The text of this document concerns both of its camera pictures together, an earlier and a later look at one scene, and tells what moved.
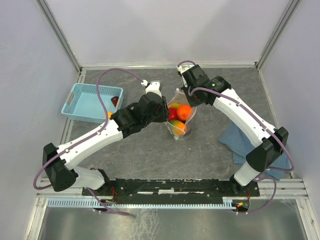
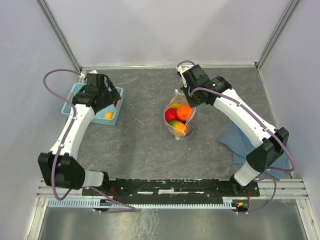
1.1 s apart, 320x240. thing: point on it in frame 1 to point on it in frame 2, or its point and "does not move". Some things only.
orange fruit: [184, 112] does not move
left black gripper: [164, 115] to [113, 95]
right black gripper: [192, 102] does not move
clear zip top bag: [180, 116] does not move
